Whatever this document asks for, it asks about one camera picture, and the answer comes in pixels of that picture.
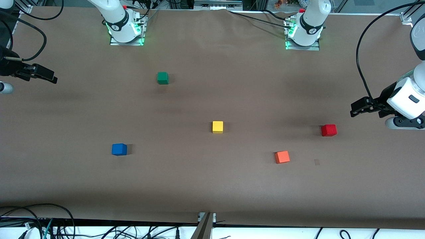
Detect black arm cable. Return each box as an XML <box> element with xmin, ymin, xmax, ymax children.
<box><xmin>0</xmin><ymin>0</ymin><xmax>64</xmax><ymax>62</ymax></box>
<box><xmin>356</xmin><ymin>1</ymin><xmax>425</xmax><ymax>100</ymax></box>

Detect teal cable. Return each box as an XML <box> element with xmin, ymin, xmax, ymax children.
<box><xmin>42</xmin><ymin>218</ymin><xmax>54</xmax><ymax>239</ymax></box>

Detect dark camera mount bar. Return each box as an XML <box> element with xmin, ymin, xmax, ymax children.
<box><xmin>191</xmin><ymin>213</ymin><xmax>213</xmax><ymax>239</ymax></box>

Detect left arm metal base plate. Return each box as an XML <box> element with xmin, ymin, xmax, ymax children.
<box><xmin>285</xmin><ymin>17</ymin><xmax>320</xmax><ymax>51</ymax></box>

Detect black looping cable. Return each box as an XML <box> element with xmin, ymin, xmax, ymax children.
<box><xmin>0</xmin><ymin>203</ymin><xmax>76</xmax><ymax>239</ymax></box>

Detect red cube block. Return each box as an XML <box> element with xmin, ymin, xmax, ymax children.
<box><xmin>321</xmin><ymin>124</ymin><xmax>337</xmax><ymax>137</ymax></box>

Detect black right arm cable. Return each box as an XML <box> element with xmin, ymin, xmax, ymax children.
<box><xmin>0</xmin><ymin>0</ymin><xmax>64</xmax><ymax>62</ymax></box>

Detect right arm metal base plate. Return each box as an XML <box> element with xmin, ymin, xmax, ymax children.
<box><xmin>109</xmin><ymin>14</ymin><xmax>146</xmax><ymax>46</ymax></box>

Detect orange cube block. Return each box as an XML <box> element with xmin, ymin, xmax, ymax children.
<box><xmin>275</xmin><ymin>151</ymin><xmax>291</xmax><ymax>164</ymax></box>

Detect blue cube block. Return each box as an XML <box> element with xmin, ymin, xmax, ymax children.
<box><xmin>112</xmin><ymin>143</ymin><xmax>128</xmax><ymax>156</ymax></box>

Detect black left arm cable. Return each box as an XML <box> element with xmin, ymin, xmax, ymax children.
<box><xmin>356</xmin><ymin>1</ymin><xmax>425</xmax><ymax>100</ymax></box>

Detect black left base cable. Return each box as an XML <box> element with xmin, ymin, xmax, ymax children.
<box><xmin>228</xmin><ymin>9</ymin><xmax>293</xmax><ymax>30</ymax></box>

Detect black right base cables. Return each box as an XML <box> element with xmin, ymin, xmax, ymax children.
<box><xmin>127</xmin><ymin>0</ymin><xmax>160</xmax><ymax>24</ymax></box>

